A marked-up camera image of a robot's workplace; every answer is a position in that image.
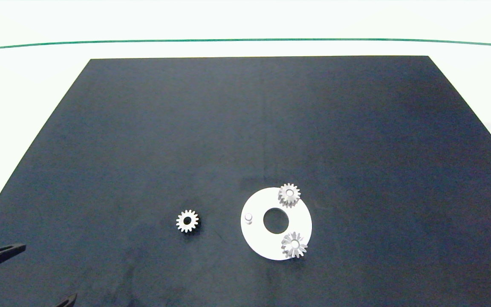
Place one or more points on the round white plate with pins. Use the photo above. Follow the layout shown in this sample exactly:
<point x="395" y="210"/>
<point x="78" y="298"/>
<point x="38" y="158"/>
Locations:
<point x="262" y="244"/>

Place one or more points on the dark rectangular mat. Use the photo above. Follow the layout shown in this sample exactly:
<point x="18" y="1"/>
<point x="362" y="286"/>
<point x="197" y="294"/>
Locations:
<point x="186" y="128"/>

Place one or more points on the thin green tape line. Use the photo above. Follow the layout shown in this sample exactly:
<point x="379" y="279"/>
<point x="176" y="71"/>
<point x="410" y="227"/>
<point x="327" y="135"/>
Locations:
<point x="245" y="40"/>

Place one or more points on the small steel planetary gear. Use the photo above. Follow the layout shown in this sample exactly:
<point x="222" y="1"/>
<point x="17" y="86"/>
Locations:
<point x="192" y="221"/>
<point x="284" y="195"/>
<point x="288" y="247"/>

